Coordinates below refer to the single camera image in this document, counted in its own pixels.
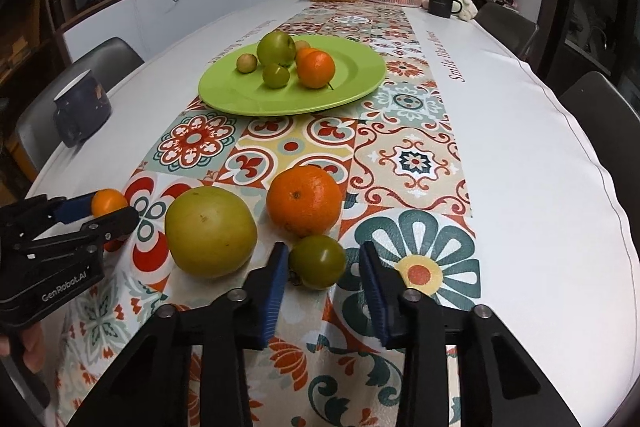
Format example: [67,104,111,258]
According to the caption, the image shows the black mug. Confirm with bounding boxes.
[426,0,463,18]

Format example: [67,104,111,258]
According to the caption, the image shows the green tomato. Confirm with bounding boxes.
[262,63,291,88]
[288,235,347,290]

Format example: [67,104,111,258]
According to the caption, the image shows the grey dining chair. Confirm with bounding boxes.
[472,2,540,60]
[559,71,638,188]
[14,38,146,172]

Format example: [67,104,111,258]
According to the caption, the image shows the green plate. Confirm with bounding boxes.
[198,34,387,116]

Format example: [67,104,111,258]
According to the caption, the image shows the white plush toy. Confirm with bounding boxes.
[452,0,478,22]

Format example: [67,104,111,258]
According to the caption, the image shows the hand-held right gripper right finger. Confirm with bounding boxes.
[358,240,581,427]

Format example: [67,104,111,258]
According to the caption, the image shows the wooden bookshelf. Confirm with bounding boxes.
[0,0,61,198]

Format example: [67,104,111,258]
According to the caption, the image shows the dark blue mug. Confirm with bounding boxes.
[53,69,113,148]

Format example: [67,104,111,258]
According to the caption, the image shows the green apple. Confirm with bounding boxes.
[257,31,297,68]

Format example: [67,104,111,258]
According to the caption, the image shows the large yellow-green pear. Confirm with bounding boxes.
[164,186,258,279]

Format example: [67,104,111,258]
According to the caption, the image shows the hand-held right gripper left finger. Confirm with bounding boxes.
[67,242,291,427]

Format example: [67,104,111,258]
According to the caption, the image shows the white patterned tablecloth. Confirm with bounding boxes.
[25,0,628,427]

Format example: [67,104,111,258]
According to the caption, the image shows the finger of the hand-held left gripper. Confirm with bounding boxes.
[14,206,140,262]
[0,194,99,239]

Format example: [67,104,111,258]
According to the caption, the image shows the person's left hand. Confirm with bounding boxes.
[21,321,47,374]

